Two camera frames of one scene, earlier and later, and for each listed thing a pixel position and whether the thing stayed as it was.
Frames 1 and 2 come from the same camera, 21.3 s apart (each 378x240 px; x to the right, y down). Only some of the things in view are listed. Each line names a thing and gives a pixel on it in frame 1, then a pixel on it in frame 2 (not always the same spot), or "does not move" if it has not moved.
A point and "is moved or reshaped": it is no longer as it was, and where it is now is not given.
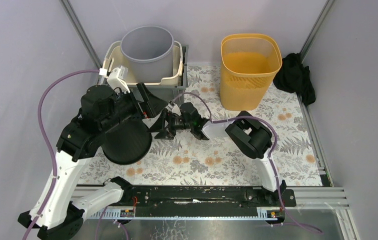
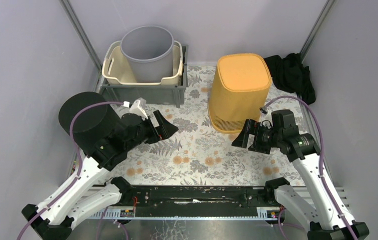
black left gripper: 137,106 → 155,127
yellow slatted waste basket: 249,63 is moved or reshaped
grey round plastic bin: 148,51 does not move
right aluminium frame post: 315,29 does not move
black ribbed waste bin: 127,142 is moved or reshaped
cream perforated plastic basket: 112,58 does not move
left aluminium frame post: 81,32 does not move
